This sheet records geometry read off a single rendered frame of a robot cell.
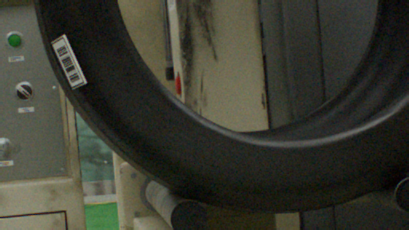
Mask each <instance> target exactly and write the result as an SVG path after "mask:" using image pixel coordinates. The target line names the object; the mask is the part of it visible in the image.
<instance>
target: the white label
mask: <svg viewBox="0 0 409 230"><path fill-rule="evenodd" d="M51 45H52V47H53V48H54V52H55V53H56V55H57V57H58V60H59V62H60V64H61V66H62V68H63V70H64V73H65V75H66V77H67V79H68V81H69V84H70V86H71V88H72V89H76V88H77V87H79V86H82V85H84V84H86V83H87V82H86V80H85V77H84V75H83V73H82V71H81V69H80V66H79V64H78V63H77V60H76V58H75V56H74V54H73V51H72V50H71V47H70V45H69V43H68V41H67V39H66V36H65V35H62V36H61V37H59V38H58V39H56V40H54V41H53V42H51Z"/></svg>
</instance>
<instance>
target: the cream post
mask: <svg viewBox="0 0 409 230"><path fill-rule="evenodd" d="M169 23H170V35H171V42H172V46H173V63H174V72H175V80H176V78H177V77H181V88H182V95H178V94H177V98H178V99H179V100H180V101H181V102H183V103H184V104H185V105H187V106H188V107H189V108H190V109H191V110H192V111H194V112H195V113H197V114H199V115H200V116H202V117H203V118H205V119H207V120H209V121H211V122H213V123H215V124H217V125H219V126H221V127H224V128H228V129H231V130H234V131H250V132H255V131H261V130H266V129H268V113H267V103H266V93H265V84H264V65H263V55H262V45H261V36H260V18H259V8H258V0H174V8H173V9H172V10H170V11H169ZM205 227H206V228H207V229H208V230H277V226H276V214H263V213H259V214H251V215H243V216H228V217H220V218H212V219H207V224H206V226H205Z"/></svg>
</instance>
